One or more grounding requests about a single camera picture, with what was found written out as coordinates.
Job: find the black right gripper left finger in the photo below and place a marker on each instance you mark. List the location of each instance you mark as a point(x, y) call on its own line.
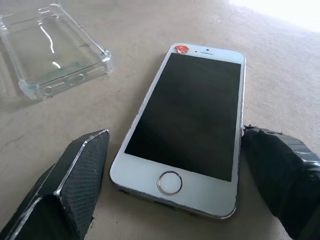
point(62, 185)

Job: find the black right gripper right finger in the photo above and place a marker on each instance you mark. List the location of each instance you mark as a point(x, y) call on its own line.
point(287, 180)

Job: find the white smartphone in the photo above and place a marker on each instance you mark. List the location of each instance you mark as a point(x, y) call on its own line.
point(185, 125)

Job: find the red sticker on smartphone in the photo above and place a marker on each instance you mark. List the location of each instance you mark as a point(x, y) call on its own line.
point(181, 48)

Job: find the clear plastic phone case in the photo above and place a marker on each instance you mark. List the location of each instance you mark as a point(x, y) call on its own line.
point(52, 52)

